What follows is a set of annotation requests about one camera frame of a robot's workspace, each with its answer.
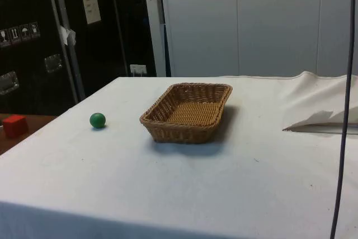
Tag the brown wicker basket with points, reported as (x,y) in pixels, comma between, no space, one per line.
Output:
(193,116)

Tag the green ball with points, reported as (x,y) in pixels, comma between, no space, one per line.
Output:
(97,120)

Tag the pale lockers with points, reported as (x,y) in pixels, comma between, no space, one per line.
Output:
(251,20)

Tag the red cube block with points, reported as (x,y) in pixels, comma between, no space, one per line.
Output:
(14,126)

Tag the black cabinet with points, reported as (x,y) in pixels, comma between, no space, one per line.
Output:
(28,4)

